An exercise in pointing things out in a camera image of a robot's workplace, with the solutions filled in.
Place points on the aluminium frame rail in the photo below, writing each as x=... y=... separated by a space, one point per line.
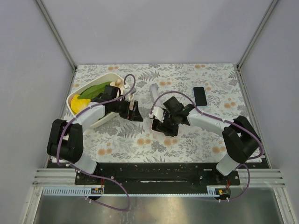
x=50 y=23

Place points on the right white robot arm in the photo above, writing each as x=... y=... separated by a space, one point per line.
x=240 y=138

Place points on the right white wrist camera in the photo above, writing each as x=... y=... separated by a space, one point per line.
x=157 y=113

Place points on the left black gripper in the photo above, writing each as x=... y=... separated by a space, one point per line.
x=130 y=111

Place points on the green leaf toy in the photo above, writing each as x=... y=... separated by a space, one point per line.
x=93 y=91

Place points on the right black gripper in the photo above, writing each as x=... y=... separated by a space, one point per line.
x=165 y=122

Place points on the floral patterned table mat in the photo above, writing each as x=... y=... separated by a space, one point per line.
x=120 y=140

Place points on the beige mushroom toy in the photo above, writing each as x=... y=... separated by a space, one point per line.
x=117 y=83

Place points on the black phone blue case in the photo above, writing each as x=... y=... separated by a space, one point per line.
x=199 y=96

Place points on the cream oval plastic tray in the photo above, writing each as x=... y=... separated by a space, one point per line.
x=98 y=80

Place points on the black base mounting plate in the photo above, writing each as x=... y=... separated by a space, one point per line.
x=166 y=178

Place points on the yellow cabbage toy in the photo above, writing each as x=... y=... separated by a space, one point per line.
x=77 y=104

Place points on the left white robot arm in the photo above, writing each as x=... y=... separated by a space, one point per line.
x=66 y=137

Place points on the white slotted cable duct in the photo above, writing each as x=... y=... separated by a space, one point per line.
x=73 y=191

